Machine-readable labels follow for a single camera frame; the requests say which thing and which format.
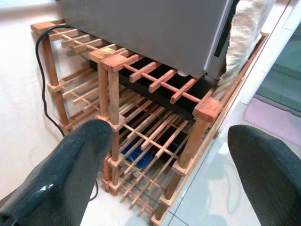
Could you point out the cream towel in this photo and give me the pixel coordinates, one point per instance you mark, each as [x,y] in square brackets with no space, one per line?
[244,33]

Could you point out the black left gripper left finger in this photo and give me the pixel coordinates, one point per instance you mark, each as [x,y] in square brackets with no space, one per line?
[56,179]

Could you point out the glass sliding door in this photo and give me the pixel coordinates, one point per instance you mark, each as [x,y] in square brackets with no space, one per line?
[284,70]

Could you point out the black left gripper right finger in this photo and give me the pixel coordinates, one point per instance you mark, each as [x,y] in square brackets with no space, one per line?
[270,179]

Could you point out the white mini fridge door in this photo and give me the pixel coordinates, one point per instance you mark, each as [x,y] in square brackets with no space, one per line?
[217,42]

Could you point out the grey mini fridge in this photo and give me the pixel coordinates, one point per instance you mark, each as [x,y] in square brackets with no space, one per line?
[145,30]

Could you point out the flat black box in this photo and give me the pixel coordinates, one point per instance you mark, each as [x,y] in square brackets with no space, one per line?
[150,94]

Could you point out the wooden slatted rack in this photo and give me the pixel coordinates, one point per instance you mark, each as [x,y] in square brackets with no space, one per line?
[204,109]

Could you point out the blue packet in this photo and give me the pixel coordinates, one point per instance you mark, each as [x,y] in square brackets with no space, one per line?
[138,155]

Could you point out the pink floor mat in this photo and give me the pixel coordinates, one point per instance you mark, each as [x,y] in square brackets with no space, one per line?
[272,120]

